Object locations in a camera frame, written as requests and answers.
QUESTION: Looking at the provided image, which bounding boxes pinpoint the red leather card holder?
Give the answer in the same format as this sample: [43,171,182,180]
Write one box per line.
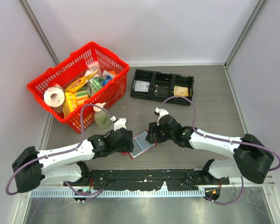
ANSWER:
[121,130,156,159]

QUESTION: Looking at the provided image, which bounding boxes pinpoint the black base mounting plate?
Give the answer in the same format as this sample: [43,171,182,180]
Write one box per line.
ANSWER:
[69,169,230,191]

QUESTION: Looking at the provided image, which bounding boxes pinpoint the toilet paper roll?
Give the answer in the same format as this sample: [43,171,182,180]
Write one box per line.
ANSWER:
[43,87,65,108]

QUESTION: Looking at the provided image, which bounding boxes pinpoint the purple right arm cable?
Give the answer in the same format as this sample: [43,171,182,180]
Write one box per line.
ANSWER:
[155,96,280,206]

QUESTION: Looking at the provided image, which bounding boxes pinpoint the red plastic shopping basket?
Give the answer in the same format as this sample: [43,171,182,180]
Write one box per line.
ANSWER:
[27,42,129,133]

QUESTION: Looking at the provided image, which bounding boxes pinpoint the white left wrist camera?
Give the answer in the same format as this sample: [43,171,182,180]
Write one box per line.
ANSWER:
[110,116,126,131]

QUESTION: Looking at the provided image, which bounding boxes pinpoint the yellow snack bag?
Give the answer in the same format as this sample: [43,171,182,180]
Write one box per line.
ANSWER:
[65,70,98,92]

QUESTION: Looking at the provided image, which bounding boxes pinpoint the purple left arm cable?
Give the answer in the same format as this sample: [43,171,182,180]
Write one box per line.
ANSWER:
[6,104,116,203]

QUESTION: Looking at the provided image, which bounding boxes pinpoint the green packaged item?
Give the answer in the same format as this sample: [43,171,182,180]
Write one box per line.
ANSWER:
[87,76,106,96]

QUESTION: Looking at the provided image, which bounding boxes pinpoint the green soap pump bottle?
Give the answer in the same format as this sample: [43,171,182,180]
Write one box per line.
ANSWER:
[93,103,112,129]

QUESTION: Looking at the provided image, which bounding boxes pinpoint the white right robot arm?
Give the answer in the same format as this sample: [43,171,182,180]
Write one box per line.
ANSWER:
[146,115,274,184]

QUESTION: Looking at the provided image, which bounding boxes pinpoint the slotted cable duct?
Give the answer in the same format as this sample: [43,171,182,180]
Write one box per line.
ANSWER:
[30,188,205,198]

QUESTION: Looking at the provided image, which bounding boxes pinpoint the dark card in tray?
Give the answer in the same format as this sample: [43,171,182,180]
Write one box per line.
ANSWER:
[154,85,167,95]

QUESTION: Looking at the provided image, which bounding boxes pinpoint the white cards in tray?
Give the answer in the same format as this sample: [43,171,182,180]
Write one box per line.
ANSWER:
[134,80,150,92]

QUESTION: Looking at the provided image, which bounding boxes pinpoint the pink white box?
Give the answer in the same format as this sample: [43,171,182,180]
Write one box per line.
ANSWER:
[87,61,101,75]

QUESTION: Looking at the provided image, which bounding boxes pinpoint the yellow box in basket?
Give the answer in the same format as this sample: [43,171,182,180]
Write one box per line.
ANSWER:
[62,91,78,117]

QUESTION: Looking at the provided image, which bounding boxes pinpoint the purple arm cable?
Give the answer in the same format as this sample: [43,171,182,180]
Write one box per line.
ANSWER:
[155,96,280,206]
[6,104,116,203]

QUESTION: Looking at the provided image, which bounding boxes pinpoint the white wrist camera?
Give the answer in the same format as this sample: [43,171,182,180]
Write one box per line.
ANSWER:
[154,107,169,125]
[110,116,126,131]

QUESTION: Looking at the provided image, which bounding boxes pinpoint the yellow green sponge pack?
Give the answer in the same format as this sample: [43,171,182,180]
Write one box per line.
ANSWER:
[75,89,89,105]

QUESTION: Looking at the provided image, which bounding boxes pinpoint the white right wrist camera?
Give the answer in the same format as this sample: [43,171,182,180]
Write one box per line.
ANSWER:
[154,107,169,125]

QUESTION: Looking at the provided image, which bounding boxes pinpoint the black three-compartment tray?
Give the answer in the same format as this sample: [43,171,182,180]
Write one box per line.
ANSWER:
[130,69,194,105]

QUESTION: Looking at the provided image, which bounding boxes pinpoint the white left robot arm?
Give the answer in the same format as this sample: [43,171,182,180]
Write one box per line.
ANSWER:
[12,128,133,193]

